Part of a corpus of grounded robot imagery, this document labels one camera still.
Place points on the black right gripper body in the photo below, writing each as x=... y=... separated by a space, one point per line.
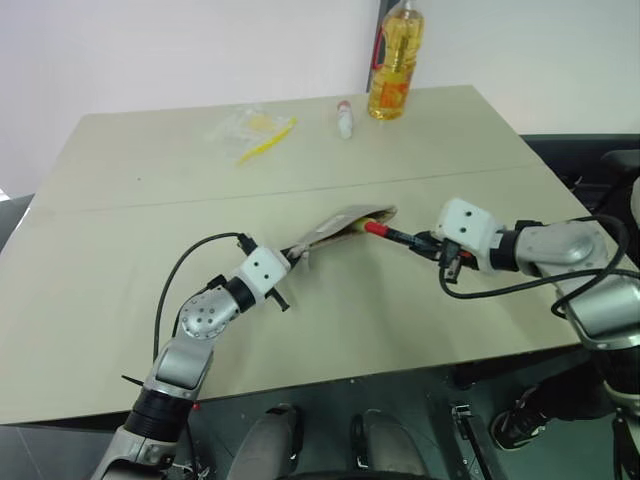
x=452 y=257

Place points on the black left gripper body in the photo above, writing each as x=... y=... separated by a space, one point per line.
x=270 y=294

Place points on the red marker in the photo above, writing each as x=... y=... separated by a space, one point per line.
x=382 y=230

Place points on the beige grid pouch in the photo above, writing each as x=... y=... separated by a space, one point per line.
x=340 y=226

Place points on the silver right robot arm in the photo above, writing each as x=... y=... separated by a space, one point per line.
x=565 y=250

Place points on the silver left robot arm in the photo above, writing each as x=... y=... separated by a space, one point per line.
x=196 y=314

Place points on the yellow green highlighter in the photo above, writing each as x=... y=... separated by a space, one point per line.
x=360 y=224

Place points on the yellow toothbrush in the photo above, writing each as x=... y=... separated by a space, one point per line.
x=267 y=142

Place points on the clear plastic bag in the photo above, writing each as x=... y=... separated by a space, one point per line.
x=240 y=131

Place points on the white tube with red cap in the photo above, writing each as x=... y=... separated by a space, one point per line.
x=344 y=120

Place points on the grey rounded shape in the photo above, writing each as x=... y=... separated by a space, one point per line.
x=265 y=445
x=387 y=445

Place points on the cooking oil bottle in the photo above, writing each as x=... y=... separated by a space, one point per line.
x=395 y=75

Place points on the black sneaker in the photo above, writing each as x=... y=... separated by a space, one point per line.
x=520 y=420

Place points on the black trouser leg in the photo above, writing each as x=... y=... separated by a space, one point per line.
x=575 y=395

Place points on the black office chair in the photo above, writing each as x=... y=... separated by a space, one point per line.
x=620 y=161

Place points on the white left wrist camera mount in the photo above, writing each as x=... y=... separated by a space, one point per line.
x=262 y=270

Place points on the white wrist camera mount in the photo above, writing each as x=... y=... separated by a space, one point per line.
x=262 y=270
x=465 y=222

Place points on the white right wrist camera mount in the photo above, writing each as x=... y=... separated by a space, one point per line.
x=465 y=222

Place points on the black metal frame bar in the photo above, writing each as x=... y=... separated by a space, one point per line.
x=472 y=440

